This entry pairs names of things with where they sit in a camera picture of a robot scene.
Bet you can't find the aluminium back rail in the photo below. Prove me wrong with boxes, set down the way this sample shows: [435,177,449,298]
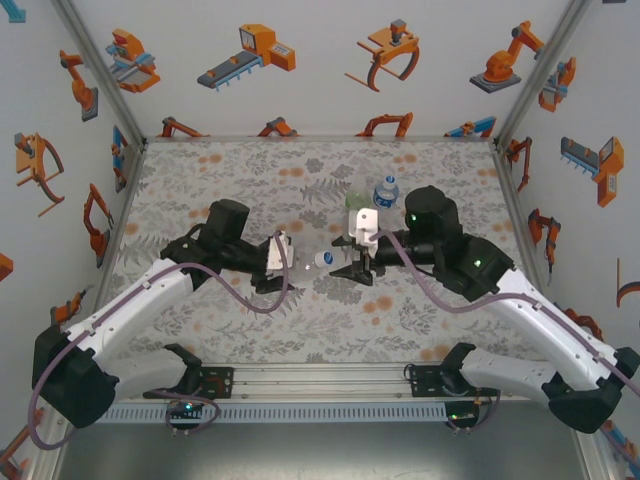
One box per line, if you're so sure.
[144,133,499,144]

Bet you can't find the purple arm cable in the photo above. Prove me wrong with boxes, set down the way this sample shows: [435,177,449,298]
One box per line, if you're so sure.
[369,228,640,401]
[28,232,294,451]

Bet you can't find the aluminium front mounting rails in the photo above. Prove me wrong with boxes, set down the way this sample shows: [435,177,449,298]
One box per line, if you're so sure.
[99,362,551,404]

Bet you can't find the aluminium frame post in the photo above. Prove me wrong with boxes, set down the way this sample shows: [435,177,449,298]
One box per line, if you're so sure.
[49,0,149,151]
[494,0,599,151]

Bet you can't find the aluminium frame leg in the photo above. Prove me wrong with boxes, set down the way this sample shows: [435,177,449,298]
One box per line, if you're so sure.
[574,429,621,480]
[27,424,71,480]

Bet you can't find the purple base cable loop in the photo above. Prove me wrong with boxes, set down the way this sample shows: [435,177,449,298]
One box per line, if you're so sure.
[164,384,222,437]
[446,389,503,435]

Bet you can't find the green label plastic bottle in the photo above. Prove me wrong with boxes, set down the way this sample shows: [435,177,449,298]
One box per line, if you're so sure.
[344,187,374,211]

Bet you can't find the blue label plastic bottle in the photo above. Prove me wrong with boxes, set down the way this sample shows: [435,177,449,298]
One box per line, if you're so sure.
[372,174,403,209]

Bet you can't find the aluminium side rail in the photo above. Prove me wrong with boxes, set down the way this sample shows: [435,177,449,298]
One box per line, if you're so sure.
[94,142,149,281]
[492,142,571,361]

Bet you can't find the grey floral tablecloth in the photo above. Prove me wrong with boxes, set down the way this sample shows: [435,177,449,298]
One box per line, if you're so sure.
[102,139,556,365]

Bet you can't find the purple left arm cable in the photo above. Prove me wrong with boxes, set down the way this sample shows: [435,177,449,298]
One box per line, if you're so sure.
[28,232,294,451]

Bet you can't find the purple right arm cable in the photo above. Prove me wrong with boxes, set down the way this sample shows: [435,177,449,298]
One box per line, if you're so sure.
[369,228,640,401]

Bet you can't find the perforated metal cable tray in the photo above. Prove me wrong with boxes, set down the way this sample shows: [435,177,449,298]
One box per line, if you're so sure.
[94,402,447,425]

